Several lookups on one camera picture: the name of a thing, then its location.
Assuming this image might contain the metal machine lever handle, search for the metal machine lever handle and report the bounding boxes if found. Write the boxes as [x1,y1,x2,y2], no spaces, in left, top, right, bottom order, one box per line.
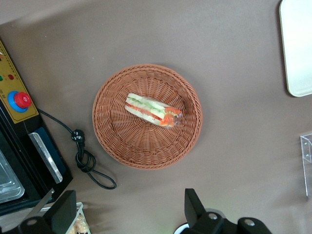
[31,189,56,218]

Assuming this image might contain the white wire rack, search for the white wire rack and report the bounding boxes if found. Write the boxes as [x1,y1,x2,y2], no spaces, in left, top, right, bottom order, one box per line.
[69,201,86,234]

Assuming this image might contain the red emergency stop button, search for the red emergency stop button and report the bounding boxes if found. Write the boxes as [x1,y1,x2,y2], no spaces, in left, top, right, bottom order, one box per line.
[7,90,32,113]

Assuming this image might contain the silver sealing bar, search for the silver sealing bar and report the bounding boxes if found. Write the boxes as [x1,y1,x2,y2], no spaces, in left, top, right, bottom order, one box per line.
[28,133,63,184]

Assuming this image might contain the triangle sandwich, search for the triangle sandwich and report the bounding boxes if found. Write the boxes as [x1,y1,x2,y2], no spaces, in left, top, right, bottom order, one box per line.
[124,93,183,127]

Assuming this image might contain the brown round wicker basket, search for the brown round wicker basket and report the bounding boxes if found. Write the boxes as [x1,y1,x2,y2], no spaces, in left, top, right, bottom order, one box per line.
[92,64,203,171]

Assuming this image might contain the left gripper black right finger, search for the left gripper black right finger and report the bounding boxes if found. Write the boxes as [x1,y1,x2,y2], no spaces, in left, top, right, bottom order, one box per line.
[184,188,276,234]

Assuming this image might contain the clear acrylic tiered stand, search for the clear acrylic tiered stand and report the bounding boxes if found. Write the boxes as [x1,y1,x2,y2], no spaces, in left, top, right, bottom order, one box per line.
[299,133,312,198]

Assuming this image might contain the bagged rice cracker snack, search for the bagged rice cracker snack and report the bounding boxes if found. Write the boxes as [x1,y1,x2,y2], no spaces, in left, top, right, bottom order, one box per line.
[73,214,91,234]

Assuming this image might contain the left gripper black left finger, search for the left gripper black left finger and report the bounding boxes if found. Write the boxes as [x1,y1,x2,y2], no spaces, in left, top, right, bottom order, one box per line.
[0,190,78,234]

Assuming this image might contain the steel pan in machine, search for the steel pan in machine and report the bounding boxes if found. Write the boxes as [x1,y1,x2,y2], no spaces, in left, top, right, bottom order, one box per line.
[0,148,26,204]

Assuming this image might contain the cream plastic tray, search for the cream plastic tray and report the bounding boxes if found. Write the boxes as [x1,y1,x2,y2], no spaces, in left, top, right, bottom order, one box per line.
[279,0,312,98]

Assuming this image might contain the black power cable with plug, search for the black power cable with plug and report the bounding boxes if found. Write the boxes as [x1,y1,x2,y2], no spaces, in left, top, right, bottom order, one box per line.
[36,108,117,190]

